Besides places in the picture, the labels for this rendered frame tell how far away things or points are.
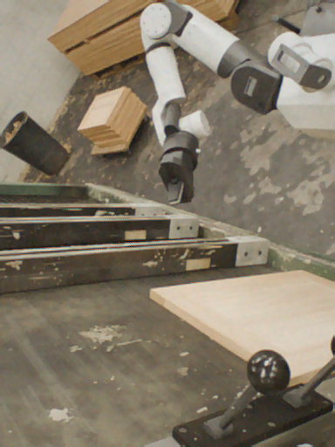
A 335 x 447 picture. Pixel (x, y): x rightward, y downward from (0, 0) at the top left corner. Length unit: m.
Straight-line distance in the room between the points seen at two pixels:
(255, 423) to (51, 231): 0.91
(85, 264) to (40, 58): 5.88
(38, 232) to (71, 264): 0.33
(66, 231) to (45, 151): 4.00
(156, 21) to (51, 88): 5.60
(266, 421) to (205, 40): 0.85
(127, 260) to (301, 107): 0.50
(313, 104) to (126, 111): 3.36
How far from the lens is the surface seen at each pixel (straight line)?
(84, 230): 1.33
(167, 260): 1.10
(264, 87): 1.04
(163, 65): 1.16
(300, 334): 0.84
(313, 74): 0.82
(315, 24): 1.01
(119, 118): 4.15
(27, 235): 1.28
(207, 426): 0.49
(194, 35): 1.14
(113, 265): 1.02
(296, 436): 0.56
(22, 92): 6.52
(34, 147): 5.23
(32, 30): 6.82
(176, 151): 1.00
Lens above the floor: 1.89
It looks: 36 degrees down
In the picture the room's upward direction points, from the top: 53 degrees counter-clockwise
